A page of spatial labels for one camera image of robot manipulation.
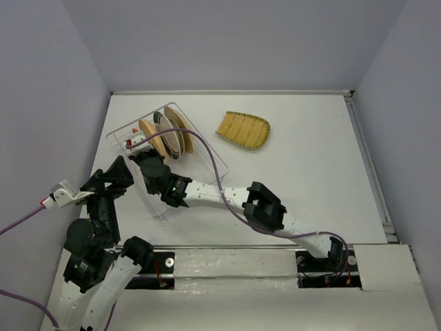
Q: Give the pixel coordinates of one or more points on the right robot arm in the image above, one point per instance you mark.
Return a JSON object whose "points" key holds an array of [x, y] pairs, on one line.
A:
{"points": [[255, 206]]}

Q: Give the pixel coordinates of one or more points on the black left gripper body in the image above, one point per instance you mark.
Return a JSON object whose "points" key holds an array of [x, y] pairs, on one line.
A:
{"points": [[106, 194]]}

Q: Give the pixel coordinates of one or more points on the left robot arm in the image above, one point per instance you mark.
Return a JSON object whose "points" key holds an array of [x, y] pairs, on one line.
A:
{"points": [[95, 276]]}

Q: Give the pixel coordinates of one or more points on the small cream floral plate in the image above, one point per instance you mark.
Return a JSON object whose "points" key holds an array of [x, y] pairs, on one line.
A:
{"points": [[181, 141]]}

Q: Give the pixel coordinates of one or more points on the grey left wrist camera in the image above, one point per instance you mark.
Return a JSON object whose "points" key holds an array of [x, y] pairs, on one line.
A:
{"points": [[64, 194]]}

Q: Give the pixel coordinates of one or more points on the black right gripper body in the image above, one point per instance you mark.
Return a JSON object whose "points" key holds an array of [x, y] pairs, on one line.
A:
{"points": [[140, 158]]}

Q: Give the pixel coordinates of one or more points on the white plate green red rim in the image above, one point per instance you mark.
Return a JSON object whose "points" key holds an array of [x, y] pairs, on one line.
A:
{"points": [[170, 139]]}

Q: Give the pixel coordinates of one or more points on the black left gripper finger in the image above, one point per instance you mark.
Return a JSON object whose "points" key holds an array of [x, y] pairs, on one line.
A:
{"points": [[117, 178], [94, 183]]}

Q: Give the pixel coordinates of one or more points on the woven bamboo tray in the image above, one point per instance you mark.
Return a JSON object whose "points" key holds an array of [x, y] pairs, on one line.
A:
{"points": [[245, 130]]}

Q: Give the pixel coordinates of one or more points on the white wire dish rack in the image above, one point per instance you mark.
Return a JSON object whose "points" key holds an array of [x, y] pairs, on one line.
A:
{"points": [[194, 163]]}

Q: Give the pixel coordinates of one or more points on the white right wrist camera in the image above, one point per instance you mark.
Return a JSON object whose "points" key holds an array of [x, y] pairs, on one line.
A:
{"points": [[133, 143]]}

